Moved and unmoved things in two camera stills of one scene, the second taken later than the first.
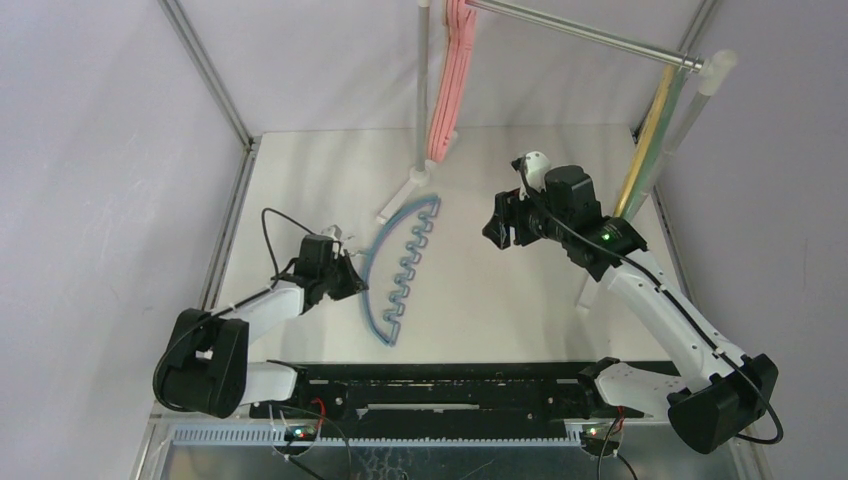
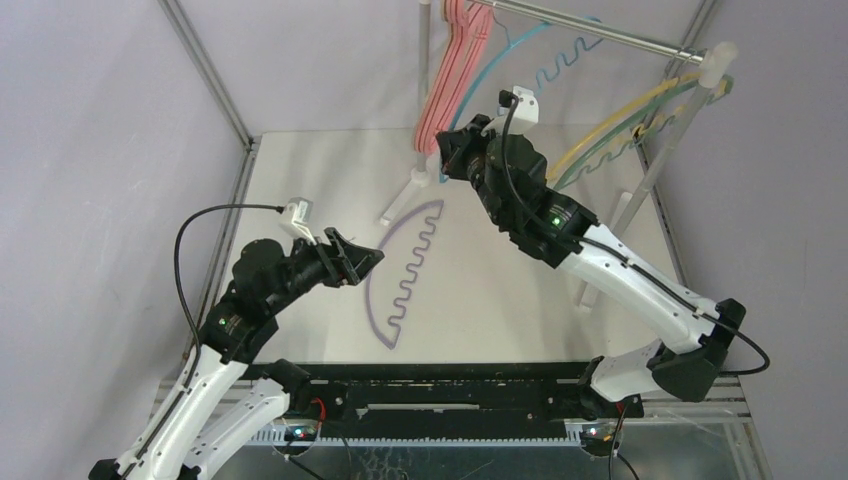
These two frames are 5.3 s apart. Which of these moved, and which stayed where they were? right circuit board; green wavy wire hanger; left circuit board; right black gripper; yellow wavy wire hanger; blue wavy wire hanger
Moved: yellow wavy wire hanger; blue wavy wire hanger; right black gripper; green wavy wire hanger
Stayed: left circuit board; right circuit board
